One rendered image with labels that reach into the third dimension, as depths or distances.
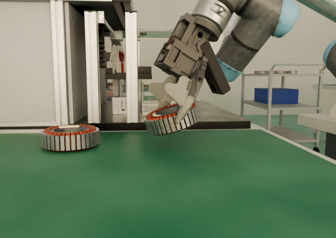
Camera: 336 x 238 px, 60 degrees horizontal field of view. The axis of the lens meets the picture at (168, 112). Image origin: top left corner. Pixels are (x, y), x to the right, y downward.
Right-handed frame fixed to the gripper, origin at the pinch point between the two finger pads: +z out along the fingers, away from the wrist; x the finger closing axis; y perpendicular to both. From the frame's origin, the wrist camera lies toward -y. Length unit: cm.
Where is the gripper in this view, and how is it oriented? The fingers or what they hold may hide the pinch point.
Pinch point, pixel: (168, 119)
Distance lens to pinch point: 58.4
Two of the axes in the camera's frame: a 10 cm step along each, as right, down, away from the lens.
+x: 3.1, 1.1, -9.4
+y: -8.3, -4.5, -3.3
